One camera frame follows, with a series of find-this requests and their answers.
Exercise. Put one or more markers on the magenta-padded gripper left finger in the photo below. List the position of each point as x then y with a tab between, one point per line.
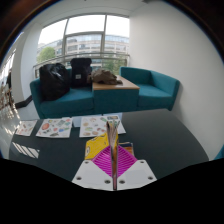
91	174

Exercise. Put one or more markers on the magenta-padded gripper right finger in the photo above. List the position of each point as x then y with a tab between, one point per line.
136	173

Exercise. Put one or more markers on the white sticker sheet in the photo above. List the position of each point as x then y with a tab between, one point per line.
26	128
93	126
54	127

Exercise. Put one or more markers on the teal two-seat sofa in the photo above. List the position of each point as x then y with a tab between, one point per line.
71	101

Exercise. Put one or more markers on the teal wooden-topped side table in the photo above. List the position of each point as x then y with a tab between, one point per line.
115	98

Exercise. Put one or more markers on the teal armchair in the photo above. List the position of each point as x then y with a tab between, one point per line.
156	91

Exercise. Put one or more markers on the brown crumpled jacket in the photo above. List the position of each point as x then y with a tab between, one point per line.
104	76

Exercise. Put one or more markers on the large black backpack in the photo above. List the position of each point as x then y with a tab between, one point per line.
54	81

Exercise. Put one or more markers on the black backpack with label patch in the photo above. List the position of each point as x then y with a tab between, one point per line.
80	71

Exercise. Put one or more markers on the metal window railing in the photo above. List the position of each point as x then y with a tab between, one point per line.
50	62

